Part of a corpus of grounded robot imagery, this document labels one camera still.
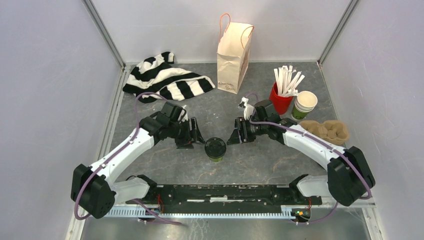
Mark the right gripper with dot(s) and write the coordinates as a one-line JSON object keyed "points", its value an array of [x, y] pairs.
{"points": [[240, 134]]}

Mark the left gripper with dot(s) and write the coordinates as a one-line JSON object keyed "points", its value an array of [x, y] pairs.
{"points": [[185, 143]]}

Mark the paper takeout bag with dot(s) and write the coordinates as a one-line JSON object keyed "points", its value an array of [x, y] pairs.
{"points": [[233, 53]]}

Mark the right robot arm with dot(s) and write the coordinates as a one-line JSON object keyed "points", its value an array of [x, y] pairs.
{"points": [[348, 176]]}

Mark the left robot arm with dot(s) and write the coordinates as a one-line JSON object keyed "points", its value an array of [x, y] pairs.
{"points": [[95, 187]]}

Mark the red straw holder cup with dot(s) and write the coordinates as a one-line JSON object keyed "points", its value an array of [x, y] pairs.
{"points": [[280, 103]]}

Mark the black white striped cloth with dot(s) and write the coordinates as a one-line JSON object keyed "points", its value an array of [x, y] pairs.
{"points": [[157, 75]]}

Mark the white wrapped straws bundle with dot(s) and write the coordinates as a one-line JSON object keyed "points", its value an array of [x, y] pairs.
{"points": [[287, 80]]}

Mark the stack of paper cups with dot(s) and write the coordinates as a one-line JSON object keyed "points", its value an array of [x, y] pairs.
{"points": [[304, 103]]}

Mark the brown cardboard cup carrier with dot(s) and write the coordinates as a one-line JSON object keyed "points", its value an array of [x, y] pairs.
{"points": [[332, 131]]}

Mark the metal cable duct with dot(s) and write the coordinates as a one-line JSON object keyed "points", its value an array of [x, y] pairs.
{"points": [[139, 212]]}

